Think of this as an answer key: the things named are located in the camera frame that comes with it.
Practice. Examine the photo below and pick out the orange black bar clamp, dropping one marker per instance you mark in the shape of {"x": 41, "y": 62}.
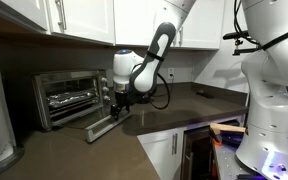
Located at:
{"x": 216, "y": 139}

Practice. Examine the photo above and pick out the wooden table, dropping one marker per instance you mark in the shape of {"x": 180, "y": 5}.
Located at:
{"x": 227, "y": 128}

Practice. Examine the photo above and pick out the black stereo camera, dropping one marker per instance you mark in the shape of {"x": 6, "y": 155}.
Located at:
{"x": 234, "y": 35}

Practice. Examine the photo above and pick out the silver toaster oven body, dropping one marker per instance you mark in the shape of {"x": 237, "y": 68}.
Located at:
{"x": 39, "y": 100}

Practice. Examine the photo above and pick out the black aluminium extrusion bar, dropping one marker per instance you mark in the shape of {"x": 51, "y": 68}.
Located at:
{"x": 249, "y": 177}

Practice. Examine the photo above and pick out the small black flat object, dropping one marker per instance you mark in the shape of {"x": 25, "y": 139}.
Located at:
{"x": 204, "y": 94}

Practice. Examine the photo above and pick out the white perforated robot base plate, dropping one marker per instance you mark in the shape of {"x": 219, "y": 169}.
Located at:
{"x": 227, "y": 163}

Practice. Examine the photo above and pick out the foil covered oven tray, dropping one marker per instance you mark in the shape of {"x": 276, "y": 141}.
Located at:
{"x": 70, "y": 97}

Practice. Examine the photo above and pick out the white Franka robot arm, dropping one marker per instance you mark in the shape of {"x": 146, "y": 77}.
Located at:
{"x": 274, "y": 100}

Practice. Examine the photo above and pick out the white base cabinets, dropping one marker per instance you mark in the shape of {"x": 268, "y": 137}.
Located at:
{"x": 157, "y": 150}

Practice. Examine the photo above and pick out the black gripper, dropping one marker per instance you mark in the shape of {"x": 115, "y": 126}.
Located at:
{"x": 122, "y": 99}

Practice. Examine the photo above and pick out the white wall outlet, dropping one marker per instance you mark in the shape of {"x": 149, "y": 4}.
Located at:
{"x": 171, "y": 73}

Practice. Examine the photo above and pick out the white wall cabinets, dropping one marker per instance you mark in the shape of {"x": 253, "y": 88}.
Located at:
{"x": 84, "y": 20}

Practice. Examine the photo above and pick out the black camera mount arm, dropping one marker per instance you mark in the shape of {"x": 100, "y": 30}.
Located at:
{"x": 244, "y": 51}

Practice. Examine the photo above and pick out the glass toaster oven door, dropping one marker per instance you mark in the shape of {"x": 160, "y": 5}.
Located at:
{"x": 100, "y": 128}

